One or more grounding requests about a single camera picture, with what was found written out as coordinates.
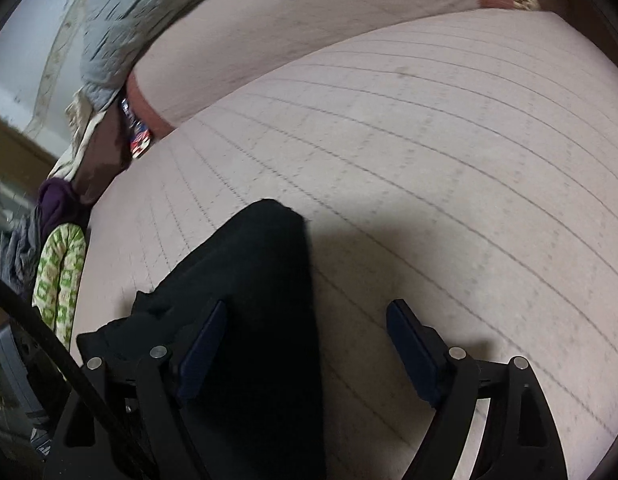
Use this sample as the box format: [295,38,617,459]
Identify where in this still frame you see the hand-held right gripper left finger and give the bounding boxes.
[41,300,228,480]

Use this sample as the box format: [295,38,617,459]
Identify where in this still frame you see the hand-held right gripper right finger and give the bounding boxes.
[386,299,570,480]

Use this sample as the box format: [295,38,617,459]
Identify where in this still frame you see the black pants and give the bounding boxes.
[76,199,334,480]

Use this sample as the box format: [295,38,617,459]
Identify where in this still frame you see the green patterned cloth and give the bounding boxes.
[31,224,87,348]

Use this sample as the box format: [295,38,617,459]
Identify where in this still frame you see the pink quilted sofa seat cover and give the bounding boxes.
[69,9,618,480]

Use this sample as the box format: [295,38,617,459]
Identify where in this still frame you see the grey crumpled cloth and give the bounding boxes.
[0,205,44,301]

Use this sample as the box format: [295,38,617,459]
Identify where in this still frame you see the purple cloth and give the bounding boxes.
[38,177,92,231]

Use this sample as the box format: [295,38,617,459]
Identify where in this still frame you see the brown cloth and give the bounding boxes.
[71,110,140,206]

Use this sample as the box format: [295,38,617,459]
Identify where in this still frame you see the colourful patterned cloth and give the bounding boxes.
[118,97,154,161]

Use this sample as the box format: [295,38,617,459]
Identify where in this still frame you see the cream cloth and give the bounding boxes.
[54,85,110,181]

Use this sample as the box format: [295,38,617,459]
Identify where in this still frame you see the brown wooden furniture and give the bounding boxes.
[0,105,64,191]

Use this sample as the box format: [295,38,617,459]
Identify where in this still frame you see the pink sofa back cushion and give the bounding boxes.
[126,0,514,138]

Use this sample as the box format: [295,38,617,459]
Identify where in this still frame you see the grey quilted blanket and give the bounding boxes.
[80,0,360,111]

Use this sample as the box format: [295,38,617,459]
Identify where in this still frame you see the black cable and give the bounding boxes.
[0,272,160,480]

